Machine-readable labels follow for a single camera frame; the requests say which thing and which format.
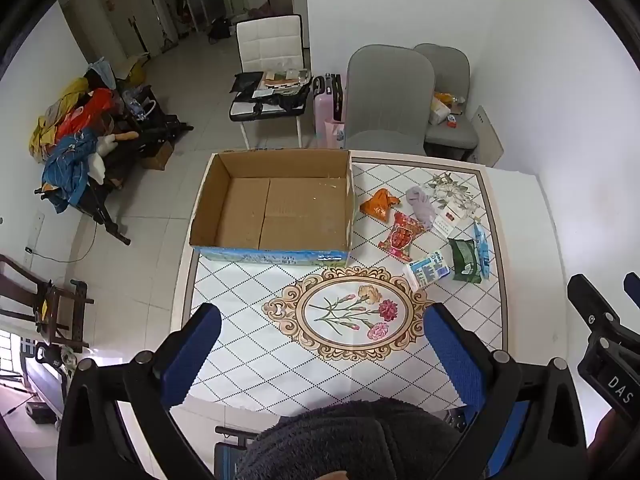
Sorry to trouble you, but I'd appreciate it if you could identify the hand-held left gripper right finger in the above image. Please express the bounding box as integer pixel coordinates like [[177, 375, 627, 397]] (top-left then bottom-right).
[[422, 303, 589, 480]]

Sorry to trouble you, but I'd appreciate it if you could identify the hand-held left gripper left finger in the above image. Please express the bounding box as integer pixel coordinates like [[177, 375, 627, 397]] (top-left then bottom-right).
[[56, 303, 223, 480]]

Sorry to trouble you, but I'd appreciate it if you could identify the white blue tissue pack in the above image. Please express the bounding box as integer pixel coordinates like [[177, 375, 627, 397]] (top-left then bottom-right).
[[402, 251, 452, 292]]

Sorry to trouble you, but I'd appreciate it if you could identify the green snack packet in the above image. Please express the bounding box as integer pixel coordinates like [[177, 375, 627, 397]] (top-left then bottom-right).
[[447, 237, 483, 283]]

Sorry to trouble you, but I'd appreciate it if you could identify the slim blue tissue packet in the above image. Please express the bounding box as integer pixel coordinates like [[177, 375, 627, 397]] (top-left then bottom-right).
[[471, 220, 491, 278]]

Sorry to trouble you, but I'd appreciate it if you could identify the red snack packet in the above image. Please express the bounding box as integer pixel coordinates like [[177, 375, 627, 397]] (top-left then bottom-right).
[[377, 211, 426, 263]]

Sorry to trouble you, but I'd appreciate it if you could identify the white cigarette box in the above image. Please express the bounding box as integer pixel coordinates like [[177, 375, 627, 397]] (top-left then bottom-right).
[[431, 210, 463, 240]]

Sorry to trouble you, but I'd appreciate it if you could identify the purple cloth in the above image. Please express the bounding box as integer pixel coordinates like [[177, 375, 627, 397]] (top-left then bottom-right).
[[404, 186, 438, 233]]

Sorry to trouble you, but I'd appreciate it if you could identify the orange snack packet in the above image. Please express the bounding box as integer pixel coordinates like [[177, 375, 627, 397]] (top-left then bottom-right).
[[359, 188, 402, 222]]

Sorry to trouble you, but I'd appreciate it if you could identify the person's right forearm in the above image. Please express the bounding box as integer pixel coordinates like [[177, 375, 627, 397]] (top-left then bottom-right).
[[587, 407, 640, 480]]

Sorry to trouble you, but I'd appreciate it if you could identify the floral printed tablecloth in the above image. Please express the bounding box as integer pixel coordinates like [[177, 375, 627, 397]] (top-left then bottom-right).
[[170, 150, 507, 413]]

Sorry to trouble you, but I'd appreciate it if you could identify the person's dark fleece clothing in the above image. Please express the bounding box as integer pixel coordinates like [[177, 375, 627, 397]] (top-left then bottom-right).
[[235, 397, 466, 480]]

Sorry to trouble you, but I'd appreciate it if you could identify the dark wooden chair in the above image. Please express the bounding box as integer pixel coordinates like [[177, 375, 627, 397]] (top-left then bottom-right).
[[0, 254, 95, 352]]

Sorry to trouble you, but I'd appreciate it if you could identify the beige panel board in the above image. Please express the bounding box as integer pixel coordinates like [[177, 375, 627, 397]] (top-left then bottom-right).
[[470, 106, 505, 169]]

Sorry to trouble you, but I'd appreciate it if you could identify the small brown cardboard box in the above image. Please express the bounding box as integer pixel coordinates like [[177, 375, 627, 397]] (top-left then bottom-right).
[[142, 140, 175, 171]]

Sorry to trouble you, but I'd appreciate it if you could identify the white plush toy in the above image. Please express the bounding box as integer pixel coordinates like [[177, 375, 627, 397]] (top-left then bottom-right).
[[89, 131, 139, 184]]

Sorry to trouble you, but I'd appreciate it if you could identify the black folding rack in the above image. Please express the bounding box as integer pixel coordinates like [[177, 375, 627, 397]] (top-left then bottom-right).
[[34, 85, 194, 247]]

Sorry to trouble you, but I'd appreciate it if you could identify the blue garment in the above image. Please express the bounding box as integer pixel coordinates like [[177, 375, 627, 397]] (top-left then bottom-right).
[[42, 130, 101, 212]]

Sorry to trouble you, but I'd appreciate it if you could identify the pile of small packets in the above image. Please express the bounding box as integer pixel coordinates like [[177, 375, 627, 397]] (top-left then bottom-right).
[[427, 91, 468, 129]]

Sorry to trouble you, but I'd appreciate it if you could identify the pink paper bag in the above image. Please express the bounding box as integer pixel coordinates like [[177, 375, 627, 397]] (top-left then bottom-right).
[[324, 119, 347, 150]]

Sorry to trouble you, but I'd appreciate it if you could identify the black bag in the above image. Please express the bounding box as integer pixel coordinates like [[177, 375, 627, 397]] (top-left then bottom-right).
[[230, 72, 313, 122]]

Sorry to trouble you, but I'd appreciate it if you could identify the red plastic bag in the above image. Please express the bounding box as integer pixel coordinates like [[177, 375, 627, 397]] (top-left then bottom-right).
[[55, 89, 115, 142]]

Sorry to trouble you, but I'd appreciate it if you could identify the grey upholstered chair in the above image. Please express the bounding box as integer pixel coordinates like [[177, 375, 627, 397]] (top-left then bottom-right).
[[414, 42, 478, 162], [342, 44, 437, 155]]

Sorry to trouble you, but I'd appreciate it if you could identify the yellow garment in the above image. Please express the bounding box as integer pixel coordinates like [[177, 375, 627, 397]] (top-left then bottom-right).
[[27, 77, 88, 162]]

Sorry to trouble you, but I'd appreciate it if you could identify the pink suitcase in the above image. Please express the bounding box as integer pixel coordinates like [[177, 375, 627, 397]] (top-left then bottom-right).
[[312, 74, 346, 136]]

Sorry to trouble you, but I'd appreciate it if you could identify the stack of papers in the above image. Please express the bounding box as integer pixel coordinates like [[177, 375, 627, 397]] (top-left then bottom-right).
[[262, 67, 308, 92]]

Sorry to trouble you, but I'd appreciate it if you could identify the light blue cloth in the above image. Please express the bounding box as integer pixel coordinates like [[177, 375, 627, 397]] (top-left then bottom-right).
[[87, 57, 117, 89]]

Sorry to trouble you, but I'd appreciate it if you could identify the white padded chair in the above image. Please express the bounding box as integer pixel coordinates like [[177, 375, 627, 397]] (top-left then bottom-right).
[[230, 14, 312, 150]]

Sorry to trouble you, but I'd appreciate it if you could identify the wooden door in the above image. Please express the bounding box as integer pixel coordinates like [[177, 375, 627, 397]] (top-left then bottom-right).
[[94, 0, 151, 59]]

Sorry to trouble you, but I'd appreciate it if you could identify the wall outlet with cable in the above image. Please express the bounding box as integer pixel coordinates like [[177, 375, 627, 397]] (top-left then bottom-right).
[[22, 212, 76, 263]]

